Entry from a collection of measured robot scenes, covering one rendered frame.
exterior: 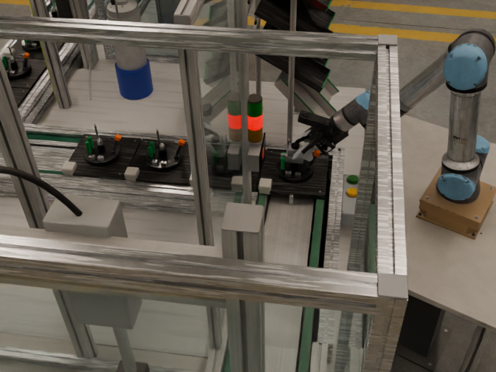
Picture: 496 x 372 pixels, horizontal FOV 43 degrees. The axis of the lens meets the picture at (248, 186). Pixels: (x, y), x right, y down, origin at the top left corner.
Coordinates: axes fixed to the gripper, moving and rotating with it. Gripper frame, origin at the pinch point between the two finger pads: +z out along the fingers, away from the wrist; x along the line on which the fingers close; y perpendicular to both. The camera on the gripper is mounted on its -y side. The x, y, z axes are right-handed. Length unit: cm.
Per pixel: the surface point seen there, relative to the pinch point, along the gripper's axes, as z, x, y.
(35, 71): 92, 54, -83
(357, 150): -1.0, 28.7, 32.1
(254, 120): -12.6, -21.5, -27.0
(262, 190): 14.2, -12.0, -0.3
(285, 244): 11.0, -32.2, 11.1
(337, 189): -3.3, -7.0, 19.9
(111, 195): 56, -17, -38
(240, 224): -54, -110, -50
